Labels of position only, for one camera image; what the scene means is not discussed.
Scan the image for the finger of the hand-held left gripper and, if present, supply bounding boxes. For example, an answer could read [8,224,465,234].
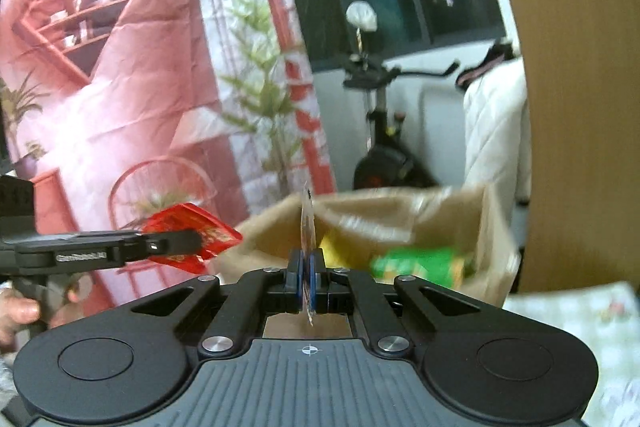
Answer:
[115,228,202,264]

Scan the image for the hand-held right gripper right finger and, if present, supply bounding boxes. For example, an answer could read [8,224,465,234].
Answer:
[309,249,483,360]

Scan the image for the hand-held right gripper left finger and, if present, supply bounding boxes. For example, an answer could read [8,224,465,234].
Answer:
[131,249,307,360]

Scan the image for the yellow snack packet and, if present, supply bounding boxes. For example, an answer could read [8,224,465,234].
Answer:
[320,232,351,270]

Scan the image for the red snack packet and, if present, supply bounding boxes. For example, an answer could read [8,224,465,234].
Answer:
[140,203,244,275]

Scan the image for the brown cardboard box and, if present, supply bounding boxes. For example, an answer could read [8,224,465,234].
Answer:
[215,184,521,343]

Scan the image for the gold foil snack pouch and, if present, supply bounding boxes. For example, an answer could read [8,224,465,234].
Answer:
[299,184,318,328]

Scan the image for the green snack packet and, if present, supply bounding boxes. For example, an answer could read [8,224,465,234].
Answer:
[370,247,476,290]

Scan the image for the person's left hand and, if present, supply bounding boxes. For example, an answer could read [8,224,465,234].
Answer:
[0,279,91,355]

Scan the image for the black exercise bike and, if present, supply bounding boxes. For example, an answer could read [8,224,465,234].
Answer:
[342,52,461,190]

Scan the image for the white quilted cloth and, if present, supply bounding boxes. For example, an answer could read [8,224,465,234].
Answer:
[462,57,533,208]

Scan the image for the brown wooden board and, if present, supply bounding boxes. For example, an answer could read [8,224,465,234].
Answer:
[472,0,640,308]

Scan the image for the dark cloth with pink strap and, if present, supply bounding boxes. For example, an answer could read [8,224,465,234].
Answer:
[455,38,518,90]

